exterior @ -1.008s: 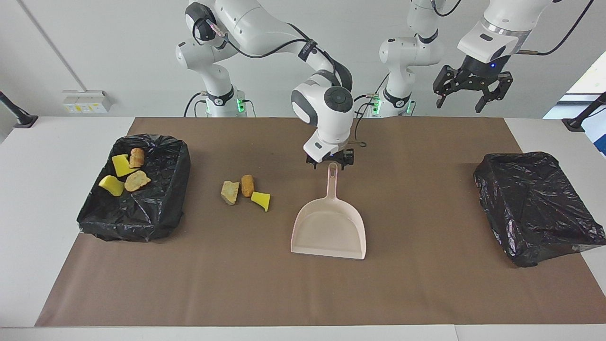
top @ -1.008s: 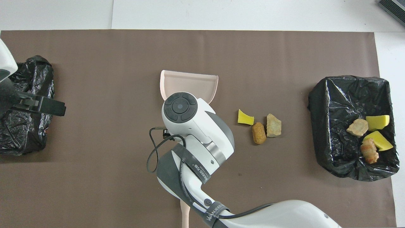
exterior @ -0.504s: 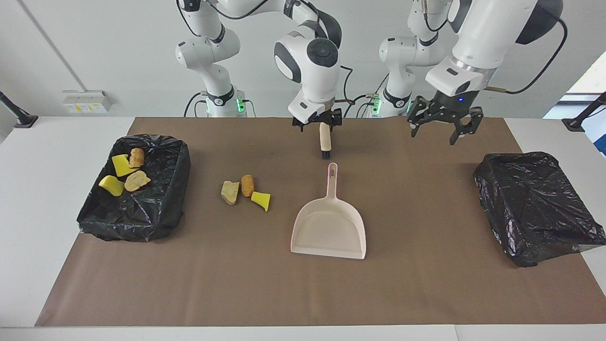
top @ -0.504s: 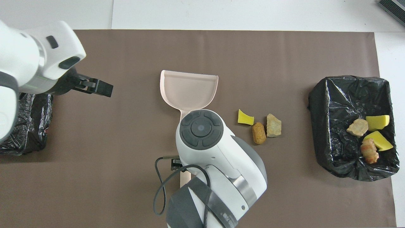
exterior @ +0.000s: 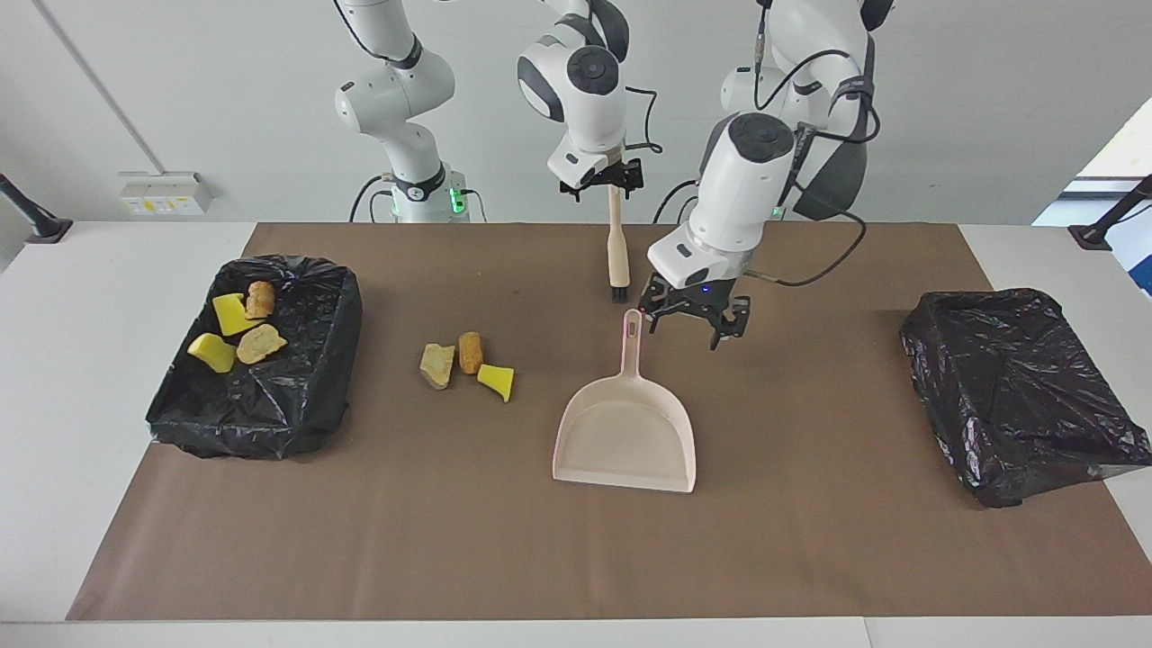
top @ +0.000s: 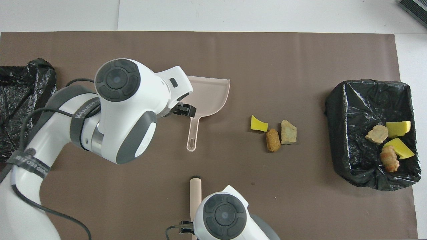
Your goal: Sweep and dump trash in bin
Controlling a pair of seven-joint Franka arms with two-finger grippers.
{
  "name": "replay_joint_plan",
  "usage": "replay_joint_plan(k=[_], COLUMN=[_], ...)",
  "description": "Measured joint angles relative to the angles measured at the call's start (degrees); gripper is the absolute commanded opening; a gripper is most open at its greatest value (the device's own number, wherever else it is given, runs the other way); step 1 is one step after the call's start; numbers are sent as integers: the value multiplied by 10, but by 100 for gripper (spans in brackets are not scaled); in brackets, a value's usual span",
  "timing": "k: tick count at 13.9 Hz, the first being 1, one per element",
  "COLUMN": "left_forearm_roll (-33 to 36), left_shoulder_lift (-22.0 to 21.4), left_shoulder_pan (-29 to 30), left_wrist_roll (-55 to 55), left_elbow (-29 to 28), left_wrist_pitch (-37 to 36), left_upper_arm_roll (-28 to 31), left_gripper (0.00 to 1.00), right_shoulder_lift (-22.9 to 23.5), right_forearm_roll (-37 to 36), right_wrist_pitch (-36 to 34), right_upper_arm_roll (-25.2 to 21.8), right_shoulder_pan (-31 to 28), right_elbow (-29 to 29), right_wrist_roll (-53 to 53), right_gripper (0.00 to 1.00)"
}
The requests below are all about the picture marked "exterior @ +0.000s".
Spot black right base cable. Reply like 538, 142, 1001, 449
349, 174, 397, 223

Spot pink plastic dustpan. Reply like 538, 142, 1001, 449
552, 309, 698, 494

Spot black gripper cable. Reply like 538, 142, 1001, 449
625, 85, 664, 154
747, 0, 869, 289

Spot grey-yellow sponge chunk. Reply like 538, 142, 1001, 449
419, 343, 456, 391

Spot grey wall conduit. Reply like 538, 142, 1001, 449
36, 0, 169, 175

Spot pale yellow piece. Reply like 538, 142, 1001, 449
236, 324, 289, 365

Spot bright window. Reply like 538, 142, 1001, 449
1033, 97, 1152, 298

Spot brown paper table mat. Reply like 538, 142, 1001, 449
66, 222, 1152, 622

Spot lumpy yellow sponge piece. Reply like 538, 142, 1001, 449
186, 333, 238, 374

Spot notched yellow sponge piece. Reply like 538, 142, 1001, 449
211, 292, 262, 337

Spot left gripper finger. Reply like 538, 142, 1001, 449
637, 301, 685, 336
708, 301, 752, 352

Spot bin with black bag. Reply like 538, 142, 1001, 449
146, 255, 364, 461
899, 288, 1152, 509

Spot white wall socket box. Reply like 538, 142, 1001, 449
118, 171, 215, 217

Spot beige brush black bristles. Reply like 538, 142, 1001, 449
607, 184, 631, 302

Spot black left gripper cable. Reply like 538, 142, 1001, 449
747, 0, 869, 289

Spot black left base cable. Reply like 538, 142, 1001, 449
654, 178, 701, 223

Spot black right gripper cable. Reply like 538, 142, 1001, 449
625, 85, 664, 154

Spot black base cable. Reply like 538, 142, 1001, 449
654, 178, 701, 223
349, 174, 397, 223

